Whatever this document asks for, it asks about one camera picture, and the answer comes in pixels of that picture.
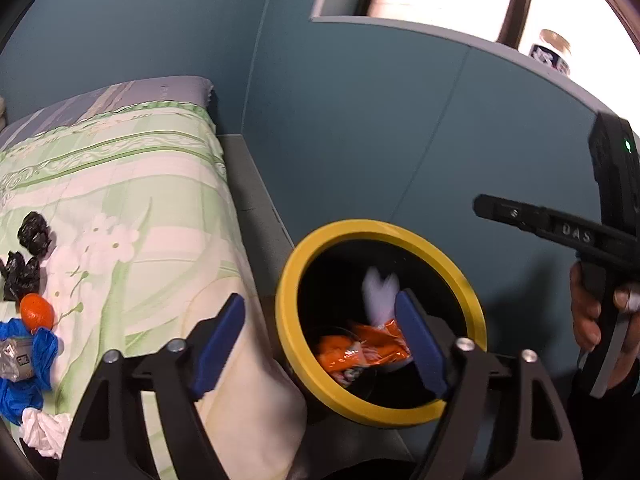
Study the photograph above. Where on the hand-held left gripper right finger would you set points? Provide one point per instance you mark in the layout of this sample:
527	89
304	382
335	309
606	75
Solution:
420	347

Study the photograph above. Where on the white tissue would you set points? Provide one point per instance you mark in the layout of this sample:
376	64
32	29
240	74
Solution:
376	295
47	432

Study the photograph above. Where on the glass jar with label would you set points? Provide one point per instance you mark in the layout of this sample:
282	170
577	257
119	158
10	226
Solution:
550	55

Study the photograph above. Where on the blue plastic bag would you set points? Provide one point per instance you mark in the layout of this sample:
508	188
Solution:
42	360

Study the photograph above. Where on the person's dark clothing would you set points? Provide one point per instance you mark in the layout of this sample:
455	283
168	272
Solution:
610	435

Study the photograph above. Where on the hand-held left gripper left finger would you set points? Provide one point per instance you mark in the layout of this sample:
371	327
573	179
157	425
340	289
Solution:
220	347

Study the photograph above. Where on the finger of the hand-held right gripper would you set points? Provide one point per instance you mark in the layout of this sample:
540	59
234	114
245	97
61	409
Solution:
530	220

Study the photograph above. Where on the black bin with yellow rim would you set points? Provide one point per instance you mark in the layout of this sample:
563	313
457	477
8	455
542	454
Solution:
300	260

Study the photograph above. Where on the black crumpled plastic bag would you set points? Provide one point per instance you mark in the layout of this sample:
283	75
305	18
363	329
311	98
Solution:
35	232
20	277

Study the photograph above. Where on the orange snack wrapper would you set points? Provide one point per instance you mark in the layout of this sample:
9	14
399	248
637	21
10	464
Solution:
340	355

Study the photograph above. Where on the grey striped bed sheet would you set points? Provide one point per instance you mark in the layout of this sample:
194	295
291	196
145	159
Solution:
125	92

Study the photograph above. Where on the silver foil wrapper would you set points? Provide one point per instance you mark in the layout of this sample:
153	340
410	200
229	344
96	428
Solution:
15	360

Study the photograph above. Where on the person's right hand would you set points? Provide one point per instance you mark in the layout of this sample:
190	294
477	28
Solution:
585	310

